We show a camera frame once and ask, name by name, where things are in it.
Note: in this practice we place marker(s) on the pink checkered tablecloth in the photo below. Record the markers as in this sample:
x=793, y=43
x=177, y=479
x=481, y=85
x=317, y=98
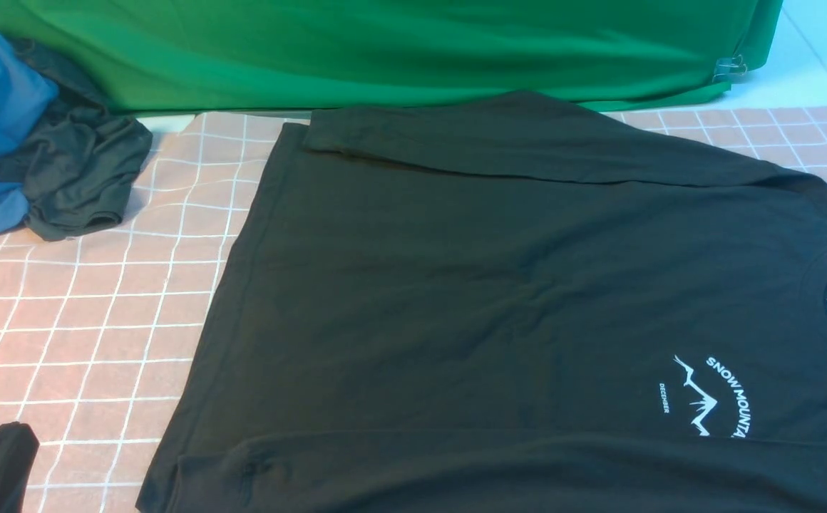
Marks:
x=98, y=334

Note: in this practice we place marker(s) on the dark gray crumpled garment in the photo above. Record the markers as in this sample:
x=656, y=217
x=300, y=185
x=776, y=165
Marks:
x=79, y=163

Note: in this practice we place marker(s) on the dark gray long-sleeve shirt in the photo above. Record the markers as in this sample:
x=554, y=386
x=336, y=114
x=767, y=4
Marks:
x=510, y=305

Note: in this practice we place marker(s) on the green backdrop cloth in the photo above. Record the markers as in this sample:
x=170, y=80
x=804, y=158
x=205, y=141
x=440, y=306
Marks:
x=190, y=56

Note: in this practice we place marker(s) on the metal binder clip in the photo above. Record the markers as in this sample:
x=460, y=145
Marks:
x=729, y=68

